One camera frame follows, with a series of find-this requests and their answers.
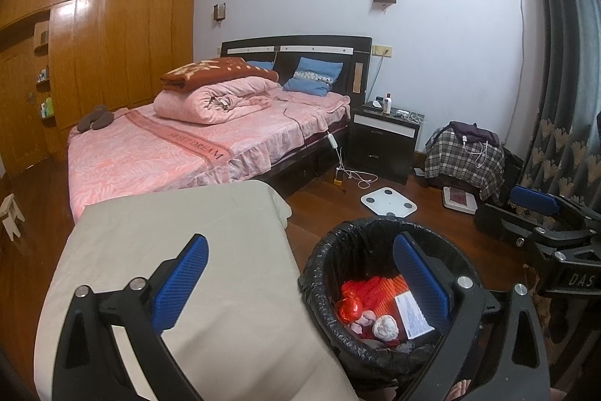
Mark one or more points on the white bottle with dark cap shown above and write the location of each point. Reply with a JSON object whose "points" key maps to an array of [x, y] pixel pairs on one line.
{"points": [[388, 104]]}

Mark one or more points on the patterned grey curtain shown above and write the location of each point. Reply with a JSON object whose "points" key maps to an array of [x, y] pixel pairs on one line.
{"points": [[568, 53]]}

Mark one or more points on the tan shelf box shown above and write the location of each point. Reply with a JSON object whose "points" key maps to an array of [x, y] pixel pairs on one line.
{"points": [[42, 35]]}

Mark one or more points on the purple garment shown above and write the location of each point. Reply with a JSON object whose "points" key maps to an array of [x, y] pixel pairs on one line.
{"points": [[474, 132]]}

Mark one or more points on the dark wooden bed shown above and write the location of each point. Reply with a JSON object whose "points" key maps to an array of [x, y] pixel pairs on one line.
{"points": [[319, 44]]}

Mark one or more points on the white printed box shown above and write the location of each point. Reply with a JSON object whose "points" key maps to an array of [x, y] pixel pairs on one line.
{"points": [[413, 314]]}

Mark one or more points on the orange spiky mat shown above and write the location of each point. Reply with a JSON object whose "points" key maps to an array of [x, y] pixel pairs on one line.
{"points": [[396, 287]]}

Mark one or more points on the white scale with red panel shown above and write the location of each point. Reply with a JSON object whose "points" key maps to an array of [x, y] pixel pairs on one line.
{"points": [[460, 198]]}

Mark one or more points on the small wooden wall lamp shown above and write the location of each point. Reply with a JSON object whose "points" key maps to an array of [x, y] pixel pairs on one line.
{"points": [[219, 11]]}

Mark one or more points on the blue pillow with white band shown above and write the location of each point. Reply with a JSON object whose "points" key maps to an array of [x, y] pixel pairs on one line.
{"points": [[312, 74]]}

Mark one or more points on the beige covered table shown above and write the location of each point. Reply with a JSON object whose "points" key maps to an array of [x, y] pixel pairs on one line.
{"points": [[188, 213]]}

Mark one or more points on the pale pink wad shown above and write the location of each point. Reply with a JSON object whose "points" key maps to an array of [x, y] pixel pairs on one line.
{"points": [[364, 321]]}

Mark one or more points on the plain blue pillow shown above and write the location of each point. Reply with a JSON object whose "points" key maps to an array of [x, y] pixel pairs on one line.
{"points": [[260, 65]]}

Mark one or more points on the black bag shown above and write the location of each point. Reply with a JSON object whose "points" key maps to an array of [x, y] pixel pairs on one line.
{"points": [[512, 175]]}

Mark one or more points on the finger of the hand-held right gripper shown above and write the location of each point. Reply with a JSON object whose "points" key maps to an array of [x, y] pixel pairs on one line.
{"points": [[502, 222], [535, 200]]}

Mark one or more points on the trash bin with black bag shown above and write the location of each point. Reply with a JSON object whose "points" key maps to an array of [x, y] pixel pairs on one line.
{"points": [[328, 260]]}

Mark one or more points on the small toiletry bottles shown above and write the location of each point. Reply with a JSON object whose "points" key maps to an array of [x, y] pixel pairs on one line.
{"points": [[43, 75]]}

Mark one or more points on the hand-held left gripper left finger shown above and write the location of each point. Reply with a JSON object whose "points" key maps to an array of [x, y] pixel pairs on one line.
{"points": [[181, 283]]}

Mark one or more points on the plaid cloth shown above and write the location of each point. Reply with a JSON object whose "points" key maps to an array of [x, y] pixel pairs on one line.
{"points": [[455, 161]]}

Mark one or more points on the red cloth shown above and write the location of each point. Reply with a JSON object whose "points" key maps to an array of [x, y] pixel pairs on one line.
{"points": [[375, 293]]}

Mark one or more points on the wooden wardrobe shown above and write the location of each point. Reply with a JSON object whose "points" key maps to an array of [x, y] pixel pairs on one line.
{"points": [[117, 44]]}

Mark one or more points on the pink bedspread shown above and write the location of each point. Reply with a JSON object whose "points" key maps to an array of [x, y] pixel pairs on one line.
{"points": [[141, 156]]}

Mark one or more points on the black and white nightstand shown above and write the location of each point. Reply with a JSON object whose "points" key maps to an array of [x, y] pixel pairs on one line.
{"points": [[380, 147]]}

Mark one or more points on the grey wad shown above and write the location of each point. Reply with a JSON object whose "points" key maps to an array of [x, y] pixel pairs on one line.
{"points": [[413, 347]]}

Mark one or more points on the pink folded quilt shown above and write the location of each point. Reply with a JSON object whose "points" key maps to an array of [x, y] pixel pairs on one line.
{"points": [[206, 102]]}

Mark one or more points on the white blanket controller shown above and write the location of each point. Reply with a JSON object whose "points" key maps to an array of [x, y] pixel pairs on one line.
{"points": [[333, 141]]}

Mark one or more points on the brown patterned blanket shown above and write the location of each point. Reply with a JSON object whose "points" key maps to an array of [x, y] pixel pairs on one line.
{"points": [[211, 70]]}

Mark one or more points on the white bathroom scale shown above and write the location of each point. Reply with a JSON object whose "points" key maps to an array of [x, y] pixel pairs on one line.
{"points": [[387, 201]]}

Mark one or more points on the yellow wall socket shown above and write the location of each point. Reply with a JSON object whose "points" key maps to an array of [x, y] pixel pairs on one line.
{"points": [[381, 50]]}

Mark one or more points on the white tissue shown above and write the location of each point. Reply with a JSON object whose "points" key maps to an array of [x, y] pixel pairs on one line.
{"points": [[385, 328]]}

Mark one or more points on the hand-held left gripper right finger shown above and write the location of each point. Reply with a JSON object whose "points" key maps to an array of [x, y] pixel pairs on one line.
{"points": [[420, 283]]}

